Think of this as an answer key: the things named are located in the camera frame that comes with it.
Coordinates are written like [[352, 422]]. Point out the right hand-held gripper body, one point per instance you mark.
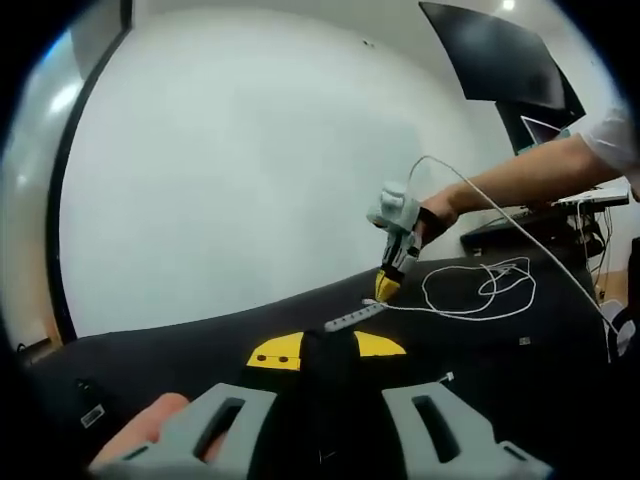
[[395, 210]]

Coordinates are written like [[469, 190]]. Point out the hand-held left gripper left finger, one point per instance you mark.
[[175, 430]]

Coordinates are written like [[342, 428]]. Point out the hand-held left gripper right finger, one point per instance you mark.
[[450, 415]]

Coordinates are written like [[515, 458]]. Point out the person's left hand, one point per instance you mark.
[[140, 430]]

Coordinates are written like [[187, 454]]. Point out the person's right hand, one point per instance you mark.
[[447, 210]]

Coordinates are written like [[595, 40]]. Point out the small white tag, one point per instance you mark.
[[525, 341]]

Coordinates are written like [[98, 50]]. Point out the black side table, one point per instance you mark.
[[515, 230]]

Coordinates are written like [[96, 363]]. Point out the black screen stand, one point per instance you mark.
[[510, 130]]

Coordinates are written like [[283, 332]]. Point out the white device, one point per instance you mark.
[[625, 337]]

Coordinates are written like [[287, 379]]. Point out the white laptop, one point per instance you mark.
[[595, 197]]

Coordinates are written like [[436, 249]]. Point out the person's white shirt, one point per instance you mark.
[[610, 140]]

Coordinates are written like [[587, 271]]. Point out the large black wall screen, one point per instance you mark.
[[500, 55]]

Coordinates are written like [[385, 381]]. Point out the black partition frame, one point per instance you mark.
[[54, 210]]

